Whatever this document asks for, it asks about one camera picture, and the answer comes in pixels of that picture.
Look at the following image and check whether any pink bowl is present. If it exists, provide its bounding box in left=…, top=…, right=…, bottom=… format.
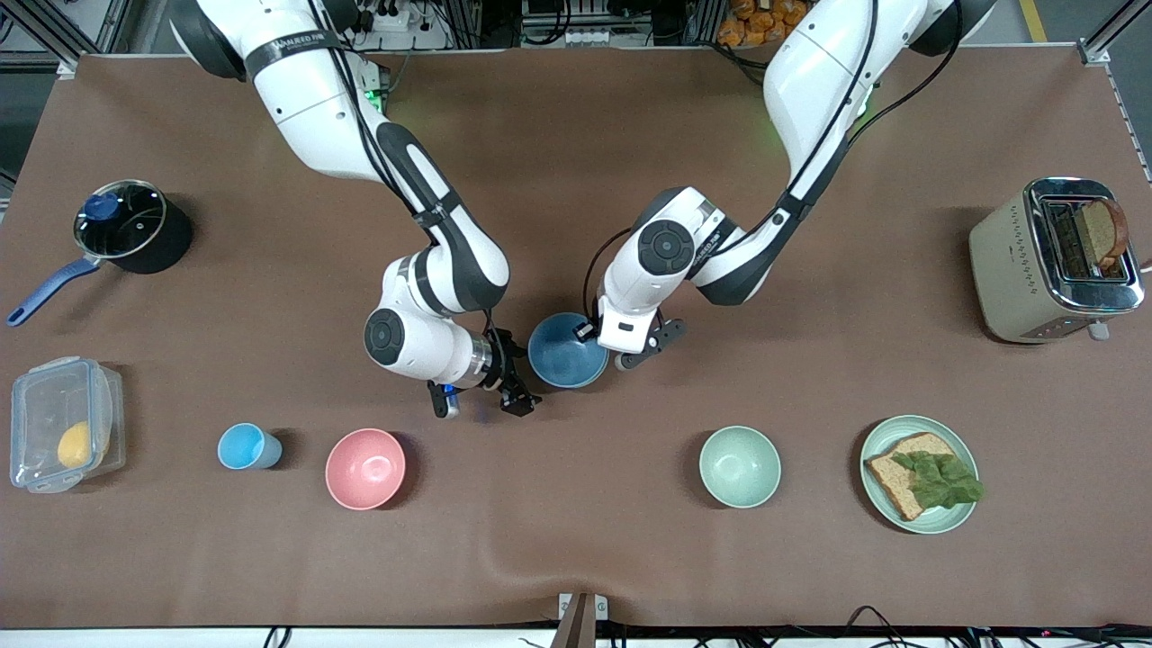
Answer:
left=325, top=428, right=408, bottom=511

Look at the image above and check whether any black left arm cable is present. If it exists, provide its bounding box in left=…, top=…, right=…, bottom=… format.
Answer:
left=583, top=0, right=986, bottom=316

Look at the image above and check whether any metal bracket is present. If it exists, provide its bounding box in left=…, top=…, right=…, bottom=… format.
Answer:
left=551, top=591, right=609, bottom=648

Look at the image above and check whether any black pot blue handle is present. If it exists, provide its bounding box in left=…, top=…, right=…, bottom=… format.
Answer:
left=7, top=180, right=194, bottom=327

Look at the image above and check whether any light green plate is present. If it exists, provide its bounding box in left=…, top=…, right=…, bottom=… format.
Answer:
left=859, top=415, right=980, bottom=536

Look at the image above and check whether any green lettuce leaf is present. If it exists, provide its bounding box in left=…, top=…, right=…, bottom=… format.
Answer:
left=891, top=450, right=986, bottom=510

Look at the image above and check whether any white power strip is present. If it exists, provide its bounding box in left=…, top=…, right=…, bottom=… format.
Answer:
left=520, top=25, right=624, bottom=48
left=355, top=0, right=451, bottom=50

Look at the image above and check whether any clear plastic container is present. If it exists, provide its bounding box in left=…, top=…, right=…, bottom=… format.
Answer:
left=9, top=356, right=127, bottom=494

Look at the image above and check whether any brown table cloth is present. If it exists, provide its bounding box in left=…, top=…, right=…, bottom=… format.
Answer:
left=0, top=45, right=1152, bottom=629

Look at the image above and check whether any blue bowl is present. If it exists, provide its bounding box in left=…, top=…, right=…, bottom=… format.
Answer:
left=527, top=312, right=611, bottom=390

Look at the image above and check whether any blue cup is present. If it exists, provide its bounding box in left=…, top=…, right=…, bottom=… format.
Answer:
left=217, top=423, right=284, bottom=471

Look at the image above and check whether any toast slice in toaster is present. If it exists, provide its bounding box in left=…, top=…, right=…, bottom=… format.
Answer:
left=1075, top=198, right=1130, bottom=271

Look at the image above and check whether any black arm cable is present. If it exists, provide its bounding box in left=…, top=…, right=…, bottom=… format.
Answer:
left=583, top=0, right=986, bottom=316
left=306, top=0, right=451, bottom=235

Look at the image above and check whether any brown bread slice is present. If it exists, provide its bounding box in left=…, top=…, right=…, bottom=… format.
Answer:
left=864, top=432, right=959, bottom=523

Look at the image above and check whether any glass lid blue knob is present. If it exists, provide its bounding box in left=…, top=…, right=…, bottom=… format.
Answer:
left=74, top=180, right=168, bottom=260

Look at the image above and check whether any black cable loop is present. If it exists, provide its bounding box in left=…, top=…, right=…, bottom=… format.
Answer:
left=844, top=605, right=910, bottom=631

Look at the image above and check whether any beige chrome toaster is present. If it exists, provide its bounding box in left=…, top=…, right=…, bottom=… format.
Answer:
left=969, top=176, right=1147, bottom=345

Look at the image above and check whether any orange snack pile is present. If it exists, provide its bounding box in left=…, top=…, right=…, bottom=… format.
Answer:
left=718, top=0, right=815, bottom=48

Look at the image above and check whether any aluminium frame profile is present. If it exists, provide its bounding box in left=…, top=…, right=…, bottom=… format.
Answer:
left=1075, top=0, right=1152, bottom=185
left=0, top=0, right=136, bottom=80

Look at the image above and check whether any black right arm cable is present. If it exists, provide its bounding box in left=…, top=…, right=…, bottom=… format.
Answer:
left=306, top=0, right=451, bottom=235

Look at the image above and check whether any yellow fruit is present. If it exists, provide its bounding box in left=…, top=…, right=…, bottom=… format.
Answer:
left=57, top=421, right=93, bottom=469

